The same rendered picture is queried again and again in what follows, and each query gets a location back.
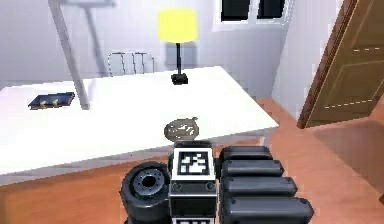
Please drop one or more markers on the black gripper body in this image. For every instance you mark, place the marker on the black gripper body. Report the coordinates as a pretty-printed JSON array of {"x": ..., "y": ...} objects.
[{"x": 146, "y": 190}]

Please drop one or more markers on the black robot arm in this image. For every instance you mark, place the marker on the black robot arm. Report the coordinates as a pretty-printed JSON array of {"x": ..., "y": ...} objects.
[{"x": 256, "y": 186}]

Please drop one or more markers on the dark blue book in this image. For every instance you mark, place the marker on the dark blue book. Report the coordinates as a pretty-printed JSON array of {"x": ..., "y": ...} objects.
[{"x": 51, "y": 100}]

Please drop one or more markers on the grey round flat object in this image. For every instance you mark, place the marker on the grey round flat object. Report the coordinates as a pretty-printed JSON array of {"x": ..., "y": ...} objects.
[{"x": 181, "y": 129}]

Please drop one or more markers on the white table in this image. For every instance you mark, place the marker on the white table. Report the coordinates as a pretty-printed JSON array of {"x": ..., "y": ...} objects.
[{"x": 133, "y": 113}]

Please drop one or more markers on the yellow shade table lamp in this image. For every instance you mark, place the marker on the yellow shade table lamp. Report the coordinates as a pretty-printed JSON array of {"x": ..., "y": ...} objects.
[{"x": 177, "y": 30}]

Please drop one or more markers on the white framed window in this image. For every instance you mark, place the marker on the white framed window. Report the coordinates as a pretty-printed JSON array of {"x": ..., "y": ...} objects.
[{"x": 253, "y": 11}]

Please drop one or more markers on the brown wooden door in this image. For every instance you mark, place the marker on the brown wooden door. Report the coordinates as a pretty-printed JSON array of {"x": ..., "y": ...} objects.
[{"x": 346, "y": 63}]

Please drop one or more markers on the grey tall lamp post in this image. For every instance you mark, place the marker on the grey tall lamp post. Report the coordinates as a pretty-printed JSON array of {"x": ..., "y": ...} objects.
[{"x": 68, "y": 53}]

